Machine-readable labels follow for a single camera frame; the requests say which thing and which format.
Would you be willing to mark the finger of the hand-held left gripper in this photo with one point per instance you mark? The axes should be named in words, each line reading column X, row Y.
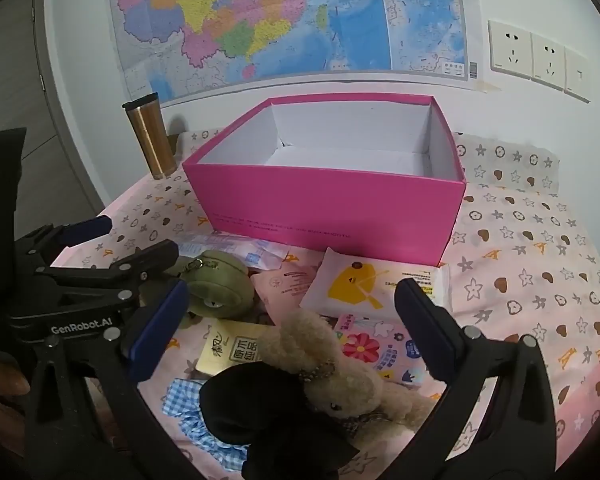
column 150, row 257
column 87, row 227

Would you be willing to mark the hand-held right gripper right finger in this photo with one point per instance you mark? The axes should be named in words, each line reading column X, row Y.
column 422, row 325

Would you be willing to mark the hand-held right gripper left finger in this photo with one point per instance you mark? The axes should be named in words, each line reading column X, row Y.
column 155, row 332

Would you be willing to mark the pink floral tissue pack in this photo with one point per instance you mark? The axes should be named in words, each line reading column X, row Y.
column 380, row 345

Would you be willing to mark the green plush toy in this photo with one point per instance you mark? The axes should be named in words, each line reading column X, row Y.
column 215, row 280

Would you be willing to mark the blue gingham scrunchie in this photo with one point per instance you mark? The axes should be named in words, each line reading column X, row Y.
column 185, row 400

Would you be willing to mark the yellow tissue pack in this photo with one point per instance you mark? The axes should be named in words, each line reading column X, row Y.
column 230, row 347

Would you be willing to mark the green clear tape packet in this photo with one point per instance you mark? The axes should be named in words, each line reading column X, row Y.
column 250, row 250

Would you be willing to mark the beige plush rabbit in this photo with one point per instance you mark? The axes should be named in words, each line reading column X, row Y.
column 305, row 345

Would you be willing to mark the black plush item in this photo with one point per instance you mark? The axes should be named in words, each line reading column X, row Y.
column 260, row 400

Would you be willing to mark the pink cardboard box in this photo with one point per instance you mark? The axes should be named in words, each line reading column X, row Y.
column 330, row 205

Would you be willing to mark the white wet wipes pack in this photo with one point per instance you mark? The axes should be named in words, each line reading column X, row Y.
column 350, row 285

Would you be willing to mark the gold tumbler with black lid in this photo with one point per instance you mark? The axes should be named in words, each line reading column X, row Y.
column 152, row 140

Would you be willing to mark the brown round object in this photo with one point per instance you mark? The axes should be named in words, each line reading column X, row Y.
column 2, row 382

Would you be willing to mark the pink printed blanket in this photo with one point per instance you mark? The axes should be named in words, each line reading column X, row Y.
column 530, row 260

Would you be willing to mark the pink flat packet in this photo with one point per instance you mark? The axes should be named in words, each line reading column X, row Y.
column 280, row 285

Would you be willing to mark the grey door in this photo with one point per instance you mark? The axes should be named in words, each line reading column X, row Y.
column 10, row 70

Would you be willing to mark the colourful wall map poster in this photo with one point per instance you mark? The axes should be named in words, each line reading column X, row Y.
column 280, row 10

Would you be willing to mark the white wall socket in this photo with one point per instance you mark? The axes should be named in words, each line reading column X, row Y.
column 547, row 62
column 510, row 50

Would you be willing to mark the white wall switch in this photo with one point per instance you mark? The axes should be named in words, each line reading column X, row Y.
column 577, row 76

